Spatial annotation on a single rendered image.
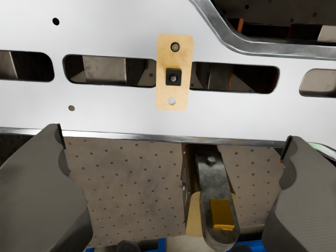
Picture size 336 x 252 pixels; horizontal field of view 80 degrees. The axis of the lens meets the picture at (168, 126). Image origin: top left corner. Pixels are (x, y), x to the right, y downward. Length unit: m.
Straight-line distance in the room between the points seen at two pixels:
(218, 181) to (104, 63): 0.20
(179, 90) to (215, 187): 0.13
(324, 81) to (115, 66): 0.25
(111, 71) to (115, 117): 0.05
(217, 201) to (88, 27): 0.23
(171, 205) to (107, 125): 0.59
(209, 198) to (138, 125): 0.12
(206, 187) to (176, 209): 0.57
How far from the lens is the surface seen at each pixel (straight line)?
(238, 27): 0.41
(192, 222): 0.31
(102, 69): 0.26
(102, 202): 0.84
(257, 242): 2.13
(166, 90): 0.24
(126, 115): 0.26
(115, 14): 0.23
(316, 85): 0.31
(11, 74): 0.31
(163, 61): 0.23
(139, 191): 0.76
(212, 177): 0.27
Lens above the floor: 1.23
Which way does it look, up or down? 62 degrees down
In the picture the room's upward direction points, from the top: 180 degrees counter-clockwise
